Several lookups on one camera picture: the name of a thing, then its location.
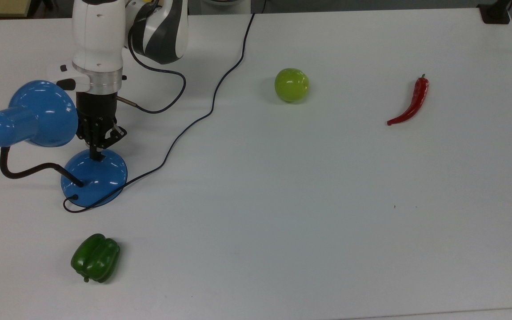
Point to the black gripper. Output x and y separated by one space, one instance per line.
97 109

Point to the blue desk lamp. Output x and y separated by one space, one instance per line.
105 175

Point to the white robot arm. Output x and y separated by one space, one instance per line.
98 35

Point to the green bell pepper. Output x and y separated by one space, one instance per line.
96 258

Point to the lime green apple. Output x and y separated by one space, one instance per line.
291 84

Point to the red chili pepper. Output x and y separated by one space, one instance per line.
416 102

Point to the black table clamp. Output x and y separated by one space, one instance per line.
496 13

